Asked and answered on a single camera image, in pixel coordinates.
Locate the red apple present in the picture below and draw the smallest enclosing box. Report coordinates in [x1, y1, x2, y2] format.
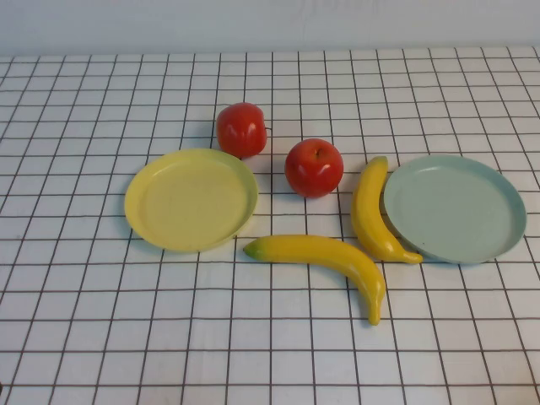
[283, 138, 345, 199]
[216, 101, 271, 159]

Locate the yellow banana with green tip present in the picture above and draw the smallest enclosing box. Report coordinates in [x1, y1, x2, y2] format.
[243, 234, 387, 327]

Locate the yellow plastic plate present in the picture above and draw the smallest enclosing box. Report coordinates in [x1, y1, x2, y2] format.
[124, 147, 259, 254]

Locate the light blue plastic plate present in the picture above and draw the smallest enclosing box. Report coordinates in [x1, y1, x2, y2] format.
[382, 154, 528, 266]

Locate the white grid tablecloth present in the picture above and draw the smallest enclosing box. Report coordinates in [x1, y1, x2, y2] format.
[0, 45, 540, 405]

